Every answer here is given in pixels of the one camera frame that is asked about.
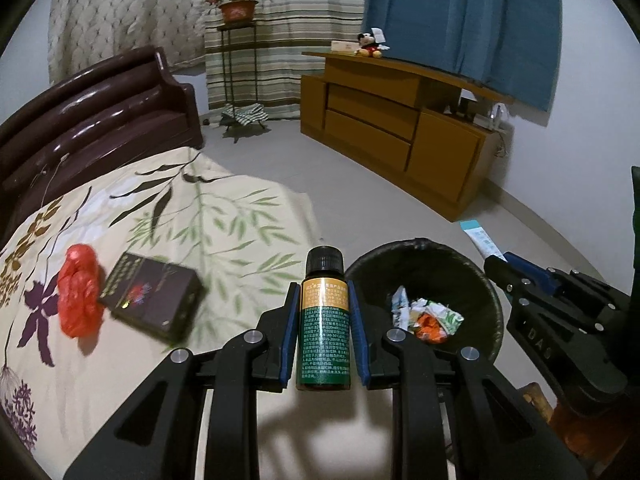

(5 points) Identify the green white package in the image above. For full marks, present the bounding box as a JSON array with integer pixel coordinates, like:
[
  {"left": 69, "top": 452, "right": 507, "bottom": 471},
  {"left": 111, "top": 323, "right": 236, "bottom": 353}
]
[{"left": 410, "top": 298, "right": 464, "bottom": 336}]

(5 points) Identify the green bottle black cap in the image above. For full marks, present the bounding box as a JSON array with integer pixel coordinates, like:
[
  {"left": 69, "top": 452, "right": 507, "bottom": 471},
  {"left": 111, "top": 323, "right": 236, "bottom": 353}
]
[{"left": 296, "top": 246, "right": 350, "bottom": 391}]

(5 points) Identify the potted green plant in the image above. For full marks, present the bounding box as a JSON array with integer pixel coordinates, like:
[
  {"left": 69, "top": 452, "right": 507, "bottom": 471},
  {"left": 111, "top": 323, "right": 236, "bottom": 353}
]
[{"left": 205, "top": 0, "right": 258, "bottom": 25}]

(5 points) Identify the red plastic bag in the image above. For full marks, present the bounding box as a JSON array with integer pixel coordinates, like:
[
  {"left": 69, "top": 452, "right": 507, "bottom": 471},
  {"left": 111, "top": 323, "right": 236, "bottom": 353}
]
[{"left": 56, "top": 244, "right": 104, "bottom": 338}]

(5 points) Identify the teal toothpaste box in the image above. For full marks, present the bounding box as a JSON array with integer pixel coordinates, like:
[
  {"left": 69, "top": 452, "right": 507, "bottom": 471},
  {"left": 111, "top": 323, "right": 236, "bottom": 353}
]
[{"left": 459, "top": 220, "right": 506, "bottom": 261}]

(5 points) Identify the black cigarette box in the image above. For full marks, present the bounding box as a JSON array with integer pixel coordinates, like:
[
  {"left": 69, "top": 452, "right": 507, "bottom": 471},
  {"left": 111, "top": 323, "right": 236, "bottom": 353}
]
[{"left": 99, "top": 252, "right": 204, "bottom": 344}]

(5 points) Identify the mickey mouse plush toy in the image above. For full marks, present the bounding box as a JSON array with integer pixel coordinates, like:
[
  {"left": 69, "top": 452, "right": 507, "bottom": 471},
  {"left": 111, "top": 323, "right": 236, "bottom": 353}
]
[{"left": 355, "top": 32, "right": 388, "bottom": 58}]

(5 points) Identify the small box on cabinet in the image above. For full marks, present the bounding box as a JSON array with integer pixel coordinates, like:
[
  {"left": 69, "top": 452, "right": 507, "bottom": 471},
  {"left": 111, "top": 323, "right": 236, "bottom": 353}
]
[{"left": 330, "top": 40, "right": 360, "bottom": 55}]

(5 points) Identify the dark brown leather sofa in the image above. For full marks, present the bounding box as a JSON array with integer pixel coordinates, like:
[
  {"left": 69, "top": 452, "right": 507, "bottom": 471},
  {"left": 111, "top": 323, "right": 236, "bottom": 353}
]
[{"left": 1, "top": 46, "right": 204, "bottom": 242}]

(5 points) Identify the orange plastic bag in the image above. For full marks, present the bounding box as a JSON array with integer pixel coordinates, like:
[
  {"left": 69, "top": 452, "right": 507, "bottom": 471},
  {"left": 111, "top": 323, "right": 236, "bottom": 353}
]
[{"left": 413, "top": 313, "right": 448, "bottom": 344}]

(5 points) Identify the striped curtain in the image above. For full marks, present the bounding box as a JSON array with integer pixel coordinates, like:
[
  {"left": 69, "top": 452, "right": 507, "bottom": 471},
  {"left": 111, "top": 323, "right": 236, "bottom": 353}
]
[{"left": 205, "top": 0, "right": 364, "bottom": 119}]

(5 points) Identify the floral beige tablecloth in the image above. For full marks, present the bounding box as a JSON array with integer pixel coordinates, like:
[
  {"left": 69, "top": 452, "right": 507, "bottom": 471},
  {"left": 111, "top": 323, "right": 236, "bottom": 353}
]
[{"left": 1, "top": 148, "right": 390, "bottom": 479}]

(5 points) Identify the white cable on sofa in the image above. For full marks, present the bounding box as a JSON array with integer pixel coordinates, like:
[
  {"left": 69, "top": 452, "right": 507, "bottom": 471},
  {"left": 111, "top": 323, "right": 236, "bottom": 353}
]
[{"left": 34, "top": 153, "right": 72, "bottom": 212}]

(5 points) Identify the beige patterned curtain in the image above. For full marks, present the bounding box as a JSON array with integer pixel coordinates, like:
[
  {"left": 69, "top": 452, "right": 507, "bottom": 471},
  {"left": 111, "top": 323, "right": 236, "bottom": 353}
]
[{"left": 48, "top": 0, "right": 205, "bottom": 84}]

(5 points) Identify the paper wrapper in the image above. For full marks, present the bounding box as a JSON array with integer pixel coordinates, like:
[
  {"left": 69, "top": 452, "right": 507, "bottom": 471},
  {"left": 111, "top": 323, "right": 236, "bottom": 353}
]
[{"left": 392, "top": 286, "right": 411, "bottom": 330}]

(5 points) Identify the brown wooden cabinet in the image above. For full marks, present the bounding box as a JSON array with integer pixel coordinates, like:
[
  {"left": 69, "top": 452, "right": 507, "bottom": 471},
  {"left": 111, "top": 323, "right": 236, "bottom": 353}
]
[{"left": 300, "top": 53, "right": 513, "bottom": 221}]

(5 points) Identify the blue curtain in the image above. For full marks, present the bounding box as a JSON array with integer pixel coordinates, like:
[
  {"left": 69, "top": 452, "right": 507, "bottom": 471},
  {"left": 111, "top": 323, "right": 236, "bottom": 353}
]
[{"left": 363, "top": 0, "right": 562, "bottom": 110}]

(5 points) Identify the checkered cloth on stand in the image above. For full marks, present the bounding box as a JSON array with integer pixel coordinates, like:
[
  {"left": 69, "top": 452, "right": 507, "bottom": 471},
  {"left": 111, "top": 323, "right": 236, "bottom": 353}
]
[{"left": 220, "top": 103, "right": 268, "bottom": 126}]

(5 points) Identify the black round trash bin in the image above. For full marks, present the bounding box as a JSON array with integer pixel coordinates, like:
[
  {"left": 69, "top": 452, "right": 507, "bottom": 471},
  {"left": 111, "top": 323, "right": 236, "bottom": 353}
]
[{"left": 346, "top": 237, "right": 504, "bottom": 362}]

